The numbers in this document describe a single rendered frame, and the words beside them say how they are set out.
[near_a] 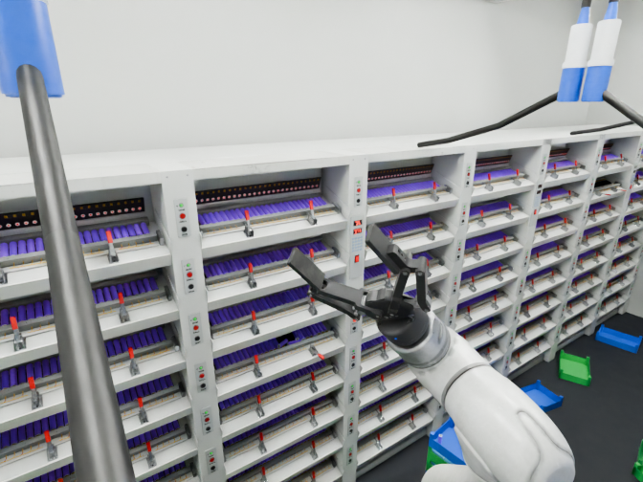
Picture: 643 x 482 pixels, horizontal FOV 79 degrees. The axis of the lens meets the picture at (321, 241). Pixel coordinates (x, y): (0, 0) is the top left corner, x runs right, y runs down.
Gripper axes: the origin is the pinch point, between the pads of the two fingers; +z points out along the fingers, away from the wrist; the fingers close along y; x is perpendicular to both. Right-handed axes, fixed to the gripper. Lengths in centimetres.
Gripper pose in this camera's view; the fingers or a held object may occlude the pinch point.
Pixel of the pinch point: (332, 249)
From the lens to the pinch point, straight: 52.7
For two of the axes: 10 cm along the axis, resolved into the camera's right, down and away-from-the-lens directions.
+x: -2.7, 7.6, -6.0
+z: -6.1, -6.1, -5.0
